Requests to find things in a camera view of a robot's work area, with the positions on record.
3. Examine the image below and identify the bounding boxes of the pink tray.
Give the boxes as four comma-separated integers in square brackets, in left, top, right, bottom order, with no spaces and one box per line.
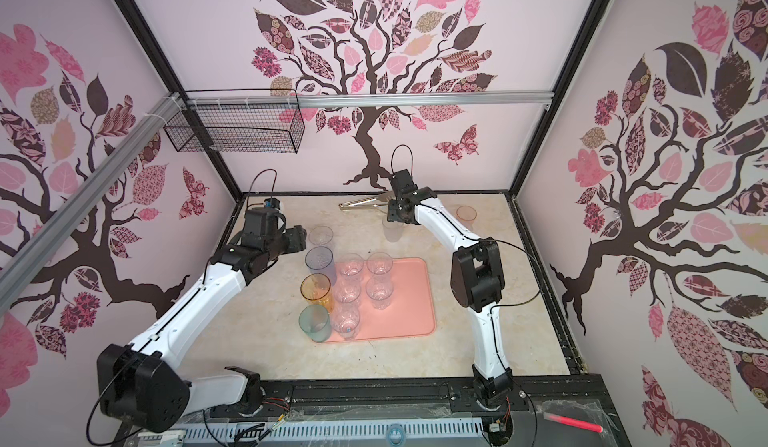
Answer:
[329,258,436,342]

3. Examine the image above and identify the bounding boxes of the aluminium rail back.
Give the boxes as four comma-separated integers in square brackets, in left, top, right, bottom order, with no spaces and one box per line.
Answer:
[186,90,554,108]

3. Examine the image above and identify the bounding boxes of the yellow amber glass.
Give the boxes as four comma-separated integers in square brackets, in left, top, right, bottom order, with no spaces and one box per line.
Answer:
[300,273,334,313]

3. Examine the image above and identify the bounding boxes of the aluminium rail left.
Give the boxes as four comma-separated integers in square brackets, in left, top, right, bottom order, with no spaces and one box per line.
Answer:
[1,92,183,312]

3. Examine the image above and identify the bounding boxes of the green tall cup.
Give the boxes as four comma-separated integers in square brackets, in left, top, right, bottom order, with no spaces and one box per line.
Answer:
[298,304,332,343]

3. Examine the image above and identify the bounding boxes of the pink marker pen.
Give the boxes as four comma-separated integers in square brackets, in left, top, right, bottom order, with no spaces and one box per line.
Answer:
[543,412,604,433]

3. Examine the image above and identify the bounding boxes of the black wire basket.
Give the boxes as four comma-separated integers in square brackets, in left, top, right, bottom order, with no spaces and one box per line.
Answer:
[164,87,305,154]

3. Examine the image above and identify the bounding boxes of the clear faceted glass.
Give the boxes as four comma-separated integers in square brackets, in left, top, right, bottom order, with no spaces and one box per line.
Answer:
[366,252,394,279]
[332,279,361,307]

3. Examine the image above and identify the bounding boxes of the frosted clear cup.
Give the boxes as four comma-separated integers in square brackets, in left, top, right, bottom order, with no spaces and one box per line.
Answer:
[382,218,405,243]

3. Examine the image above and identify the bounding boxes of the clear faceted glass front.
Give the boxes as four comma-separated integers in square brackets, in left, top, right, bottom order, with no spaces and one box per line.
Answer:
[332,279,361,307]

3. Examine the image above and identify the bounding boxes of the aluminium rail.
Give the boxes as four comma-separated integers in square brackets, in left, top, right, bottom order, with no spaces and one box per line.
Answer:
[186,90,554,108]
[1,92,183,312]

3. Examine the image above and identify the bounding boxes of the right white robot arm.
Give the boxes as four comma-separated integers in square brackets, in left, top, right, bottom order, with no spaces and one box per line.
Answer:
[387,169,514,408]

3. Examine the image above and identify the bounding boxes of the pink transparent cup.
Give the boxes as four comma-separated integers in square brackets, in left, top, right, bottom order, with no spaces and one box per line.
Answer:
[456,205,477,229]

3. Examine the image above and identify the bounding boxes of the white slotted cable duct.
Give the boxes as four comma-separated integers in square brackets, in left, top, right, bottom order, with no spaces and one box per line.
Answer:
[125,418,487,446]

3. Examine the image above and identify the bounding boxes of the metal tongs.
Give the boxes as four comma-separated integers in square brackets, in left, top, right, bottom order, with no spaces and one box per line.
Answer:
[339,192,392,212]

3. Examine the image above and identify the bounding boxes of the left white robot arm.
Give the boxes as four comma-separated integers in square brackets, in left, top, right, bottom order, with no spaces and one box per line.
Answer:
[94,197,307,433]

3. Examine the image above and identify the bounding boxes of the blue tall cup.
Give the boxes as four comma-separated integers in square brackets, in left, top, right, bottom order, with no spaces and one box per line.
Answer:
[305,246,337,285]

